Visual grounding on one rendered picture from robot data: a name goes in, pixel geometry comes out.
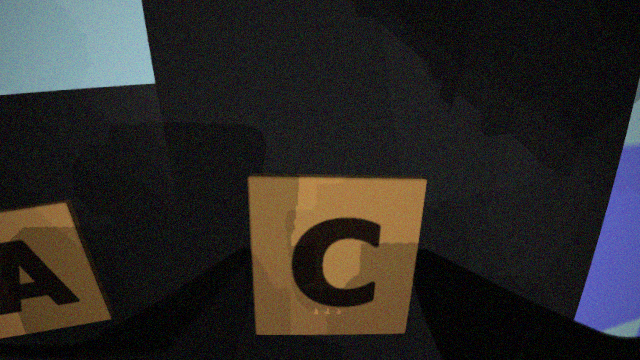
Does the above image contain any tan letter tile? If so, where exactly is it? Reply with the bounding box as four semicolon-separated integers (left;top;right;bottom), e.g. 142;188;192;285
247;173;427;335
0;199;114;339

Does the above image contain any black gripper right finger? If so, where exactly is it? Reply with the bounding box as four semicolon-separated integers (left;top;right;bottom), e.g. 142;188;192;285
413;249;640;360

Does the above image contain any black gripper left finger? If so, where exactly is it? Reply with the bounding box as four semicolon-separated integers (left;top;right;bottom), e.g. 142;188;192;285
0;248;253;360

